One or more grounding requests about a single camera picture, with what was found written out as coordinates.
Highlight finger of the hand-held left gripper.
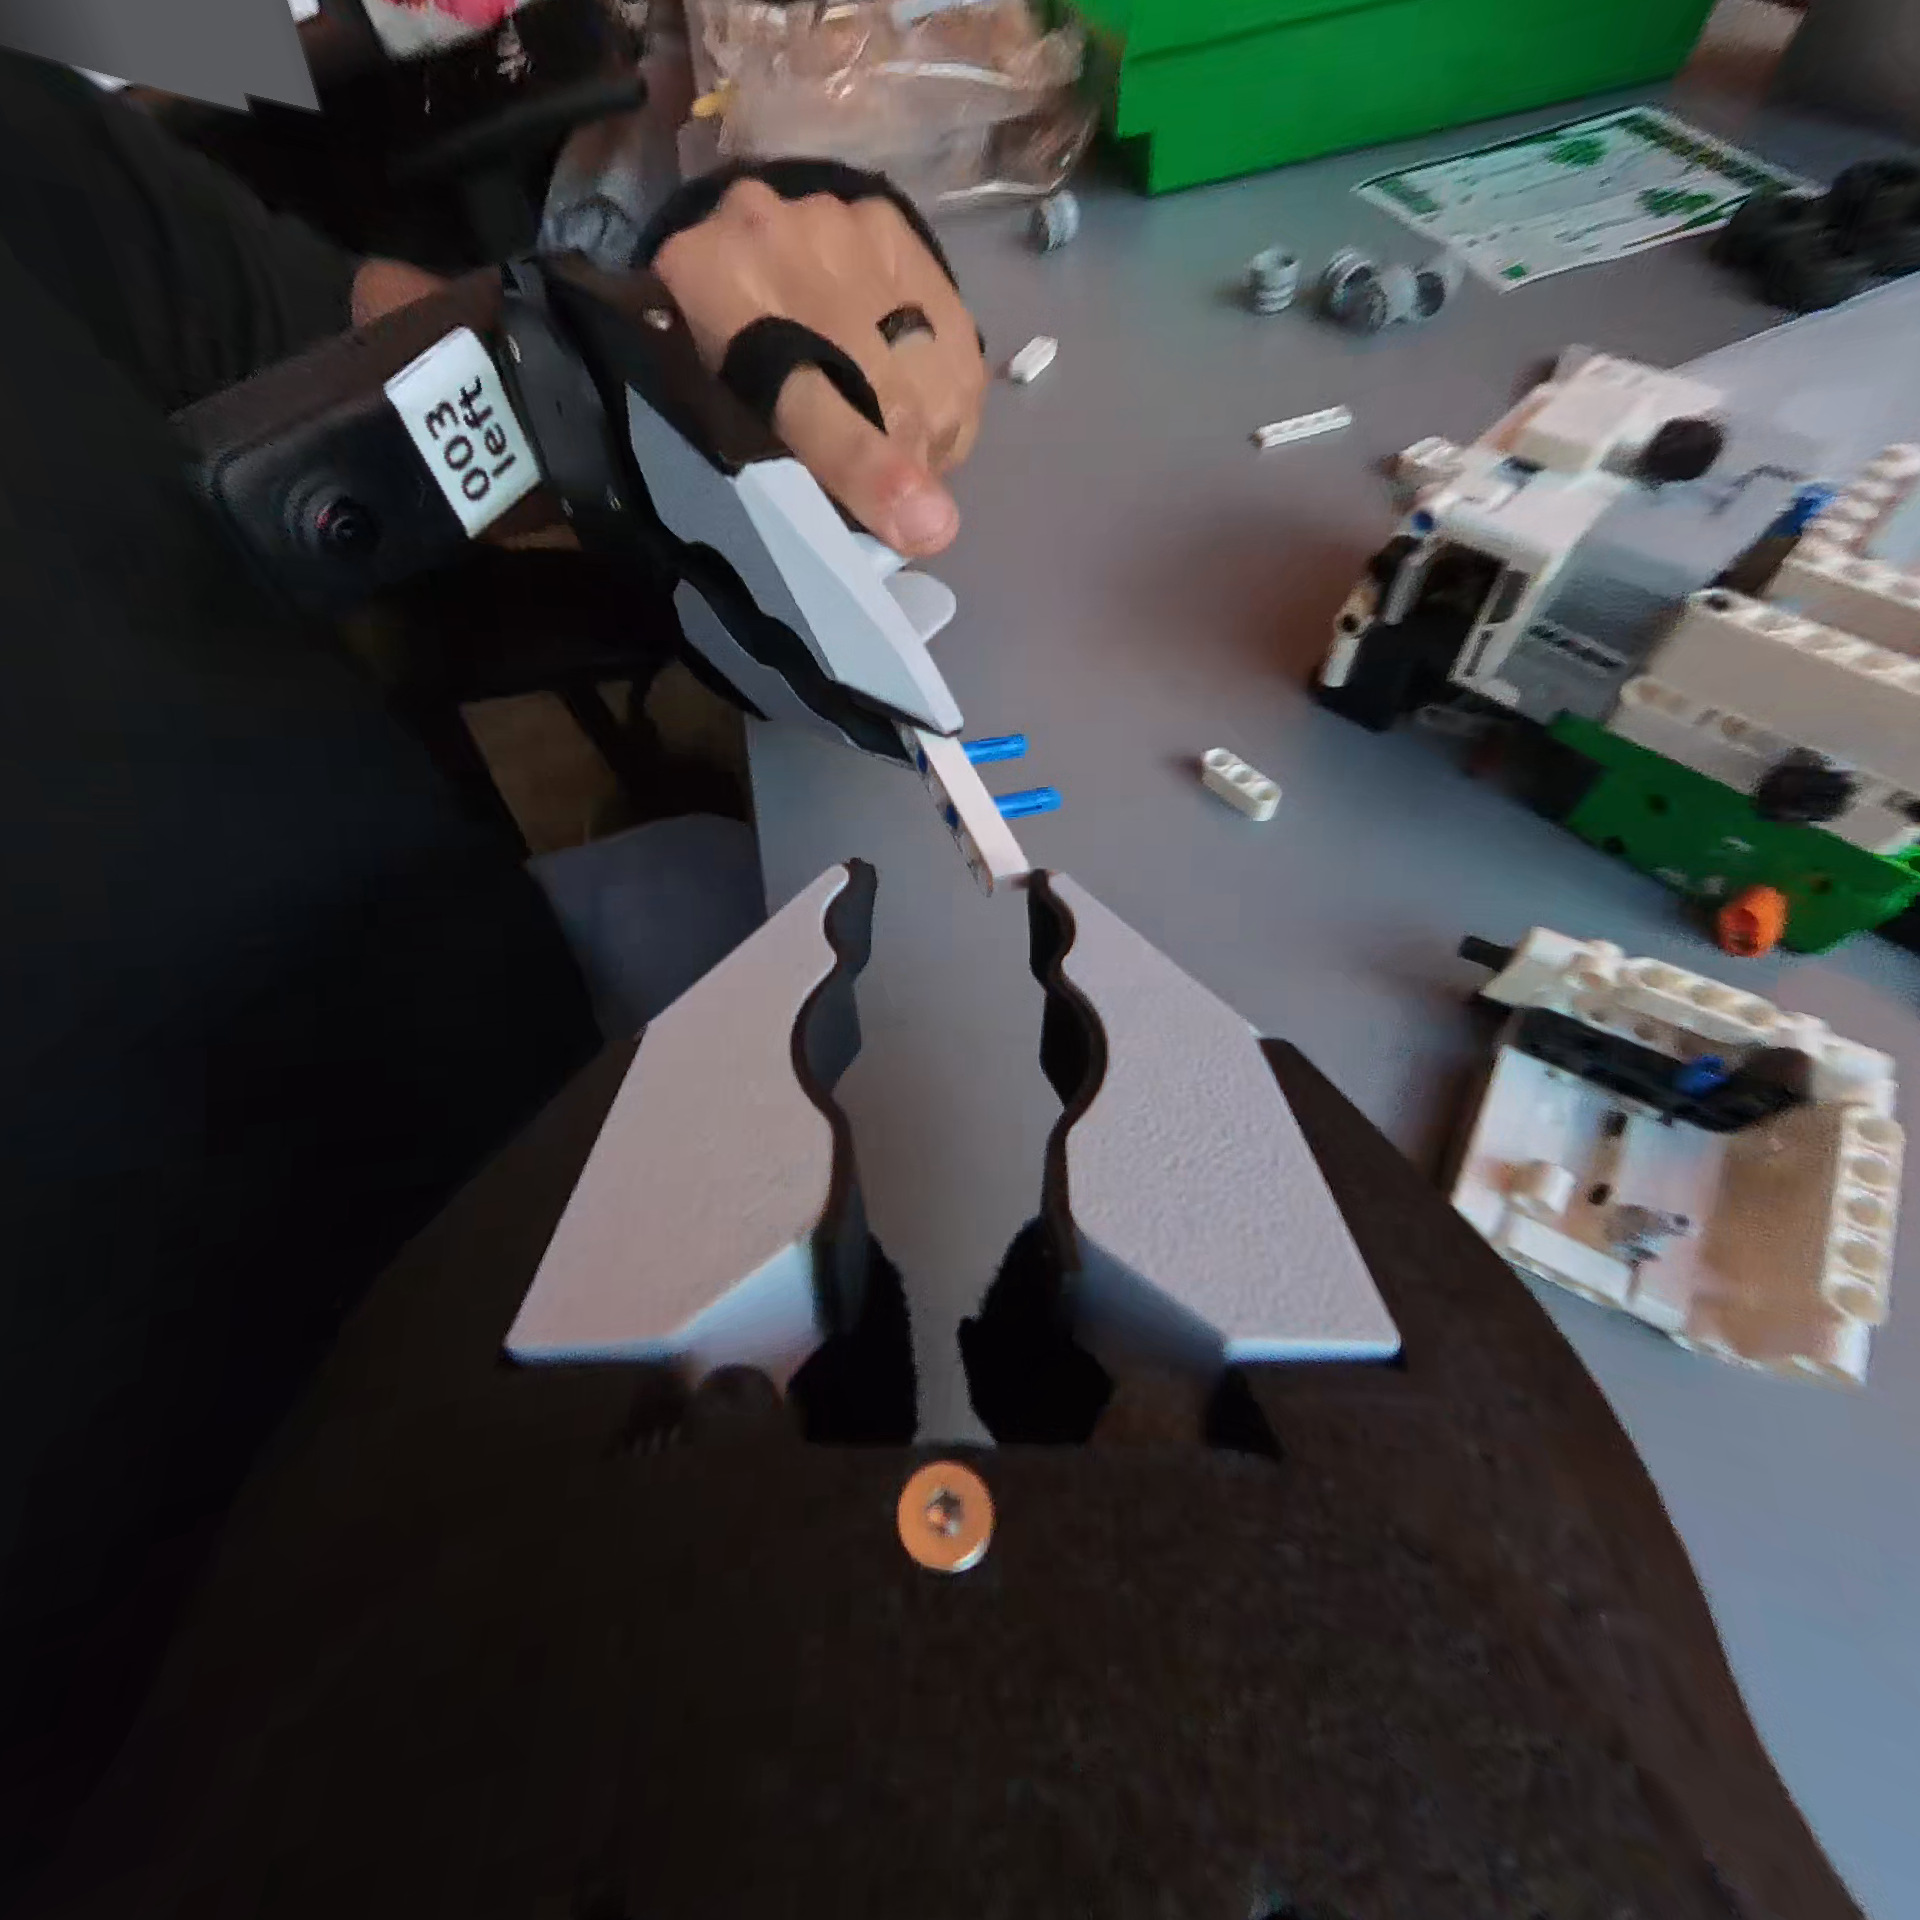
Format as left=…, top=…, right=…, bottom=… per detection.
left=627, top=391, right=966, bottom=742
left=670, top=546, right=926, bottom=768

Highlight person's left hand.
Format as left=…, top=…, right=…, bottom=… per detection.
left=647, top=171, right=991, bottom=557

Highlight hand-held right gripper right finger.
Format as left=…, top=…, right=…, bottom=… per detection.
left=957, top=868, right=1403, bottom=1447

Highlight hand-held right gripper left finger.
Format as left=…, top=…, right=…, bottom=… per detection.
left=503, top=859, right=914, bottom=1438

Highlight small green Lego pieces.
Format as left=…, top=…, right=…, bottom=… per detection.
left=1309, top=346, right=1920, bottom=962

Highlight green and white sticker sheet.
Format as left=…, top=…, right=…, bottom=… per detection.
left=1348, top=102, right=1826, bottom=298

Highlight pile of black rubber tyres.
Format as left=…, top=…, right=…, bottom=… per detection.
left=1709, top=153, right=1920, bottom=316

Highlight person's black shirt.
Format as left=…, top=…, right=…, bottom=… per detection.
left=0, top=43, right=605, bottom=1804

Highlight blue and tan pin piece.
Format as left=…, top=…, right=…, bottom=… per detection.
left=918, top=729, right=1069, bottom=896

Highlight clear plastic parts bags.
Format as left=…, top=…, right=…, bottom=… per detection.
left=679, top=0, right=1112, bottom=213

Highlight green plastic bin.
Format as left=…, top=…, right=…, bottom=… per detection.
left=1069, top=0, right=1719, bottom=91
left=1112, top=53, right=1701, bottom=198

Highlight white lego panel assembly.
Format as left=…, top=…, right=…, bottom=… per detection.
left=1443, top=926, right=1909, bottom=1386

